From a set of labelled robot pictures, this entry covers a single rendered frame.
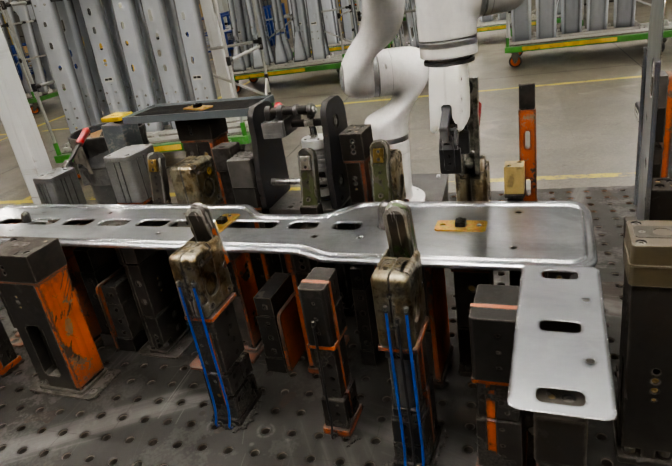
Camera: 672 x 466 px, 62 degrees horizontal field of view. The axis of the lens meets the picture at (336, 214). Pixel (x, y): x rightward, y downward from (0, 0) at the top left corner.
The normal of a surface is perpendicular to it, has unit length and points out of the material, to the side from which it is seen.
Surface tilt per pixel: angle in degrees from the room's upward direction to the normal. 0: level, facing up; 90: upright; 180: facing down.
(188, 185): 90
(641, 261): 88
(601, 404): 0
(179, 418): 0
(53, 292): 90
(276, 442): 0
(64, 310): 90
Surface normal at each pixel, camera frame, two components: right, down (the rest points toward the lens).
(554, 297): -0.14, -0.91
